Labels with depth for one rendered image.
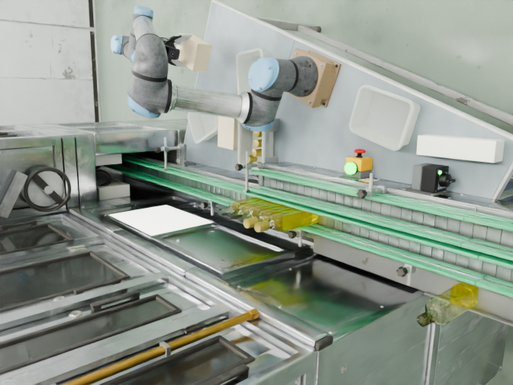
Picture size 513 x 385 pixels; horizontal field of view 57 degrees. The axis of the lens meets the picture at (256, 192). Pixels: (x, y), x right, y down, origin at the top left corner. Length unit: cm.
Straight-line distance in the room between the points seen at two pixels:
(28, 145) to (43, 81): 293
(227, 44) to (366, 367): 157
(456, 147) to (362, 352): 66
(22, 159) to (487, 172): 191
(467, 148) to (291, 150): 78
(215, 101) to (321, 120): 46
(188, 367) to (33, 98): 434
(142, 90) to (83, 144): 93
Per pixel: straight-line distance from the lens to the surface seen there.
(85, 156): 247
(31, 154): 241
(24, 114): 523
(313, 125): 192
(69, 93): 536
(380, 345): 146
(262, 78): 166
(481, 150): 150
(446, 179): 155
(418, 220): 153
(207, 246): 180
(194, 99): 164
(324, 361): 123
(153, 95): 159
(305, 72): 176
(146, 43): 160
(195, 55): 215
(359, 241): 162
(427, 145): 157
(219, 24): 239
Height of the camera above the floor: 218
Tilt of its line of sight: 41 degrees down
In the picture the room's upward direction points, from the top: 100 degrees counter-clockwise
